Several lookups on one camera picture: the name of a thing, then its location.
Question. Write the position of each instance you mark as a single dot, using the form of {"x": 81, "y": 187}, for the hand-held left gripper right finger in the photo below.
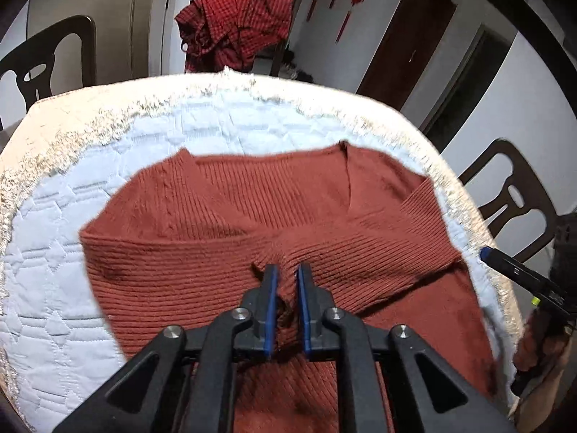
{"x": 303, "y": 311}

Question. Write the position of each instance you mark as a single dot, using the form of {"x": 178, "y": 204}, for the brown wooden door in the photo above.
{"x": 405, "y": 40}

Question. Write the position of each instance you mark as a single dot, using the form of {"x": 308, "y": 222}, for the rust red knit sweater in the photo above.
{"x": 203, "y": 234}

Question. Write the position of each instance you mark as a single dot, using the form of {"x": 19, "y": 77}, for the red plaid garment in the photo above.
{"x": 234, "y": 22}

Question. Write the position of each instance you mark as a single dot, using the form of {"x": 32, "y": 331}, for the person's right hand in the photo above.
{"x": 543, "y": 343}

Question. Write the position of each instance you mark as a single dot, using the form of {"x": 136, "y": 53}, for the dark wooden chair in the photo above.
{"x": 85, "y": 54}
{"x": 500, "y": 149}

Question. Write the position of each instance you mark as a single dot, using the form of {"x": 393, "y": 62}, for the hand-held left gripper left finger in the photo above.
{"x": 270, "y": 311}

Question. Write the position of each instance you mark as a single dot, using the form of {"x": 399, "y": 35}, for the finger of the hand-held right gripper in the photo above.
{"x": 509, "y": 268}

